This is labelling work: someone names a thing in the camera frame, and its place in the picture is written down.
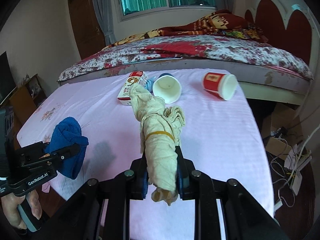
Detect cardboard box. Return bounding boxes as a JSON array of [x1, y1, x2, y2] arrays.
[[261, 103, 304, 160]]

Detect left hand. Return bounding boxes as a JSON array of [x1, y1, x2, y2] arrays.
[[1, 190, 42, 229]]

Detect brown wooden door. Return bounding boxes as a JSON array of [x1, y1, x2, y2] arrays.
[[68, 0, 106, 59]]

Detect red heart headboard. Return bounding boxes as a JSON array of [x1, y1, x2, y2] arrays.
[[245, 0, 312, 64]]

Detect pink table cloth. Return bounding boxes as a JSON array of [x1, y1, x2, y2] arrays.
[[17, 69, 274, 239]]

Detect blue white paper cup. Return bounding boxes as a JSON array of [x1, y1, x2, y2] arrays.
[[152, 73, 182, 104]]

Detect beige cloth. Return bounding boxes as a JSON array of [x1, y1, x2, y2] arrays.
[[129, 83, 185, 206]]

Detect floral bed mattress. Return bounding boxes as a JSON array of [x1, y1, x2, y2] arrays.
[[58, 35, 313, 105]]

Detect grey curtain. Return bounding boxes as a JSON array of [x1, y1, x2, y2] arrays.
[[92, 0, 116, 46]]

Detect white router with cables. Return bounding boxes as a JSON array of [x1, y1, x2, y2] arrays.
[[270, 134, 313, 212]]

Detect red white milk carton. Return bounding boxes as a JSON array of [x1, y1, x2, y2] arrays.
[[117, 70, 149, 106]]

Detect red white paper cup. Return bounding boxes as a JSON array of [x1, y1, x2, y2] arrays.
[[202, 72, 238, 101]]

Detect light blue crumpled wrapper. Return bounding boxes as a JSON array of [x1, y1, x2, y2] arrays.
[[144, 76, 157, 93]]

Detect red patterned blanket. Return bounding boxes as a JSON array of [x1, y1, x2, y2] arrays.
[[106, 9, 268, 48]]

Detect blue cloth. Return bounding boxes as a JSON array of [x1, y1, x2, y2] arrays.
[[44, 116, 89, 180]]

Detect wooden side cabinet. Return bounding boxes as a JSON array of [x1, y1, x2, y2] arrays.
[[9, 74, 47, 125]]

